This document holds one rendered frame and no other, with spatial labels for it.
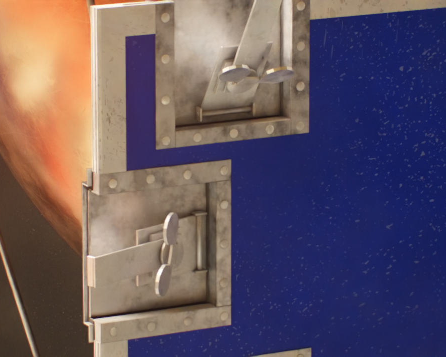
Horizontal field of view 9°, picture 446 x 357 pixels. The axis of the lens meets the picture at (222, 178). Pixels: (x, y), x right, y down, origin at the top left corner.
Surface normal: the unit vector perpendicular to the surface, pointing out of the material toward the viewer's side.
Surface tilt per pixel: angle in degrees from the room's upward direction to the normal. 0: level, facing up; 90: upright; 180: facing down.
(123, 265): 90
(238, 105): 123
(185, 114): 90
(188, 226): 90
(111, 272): 90
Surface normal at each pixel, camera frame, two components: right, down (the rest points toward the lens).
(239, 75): 0.21, 0.92
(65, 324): 0.46, 0.20
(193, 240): 0.75, 0.15
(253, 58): 0.38, 0.70
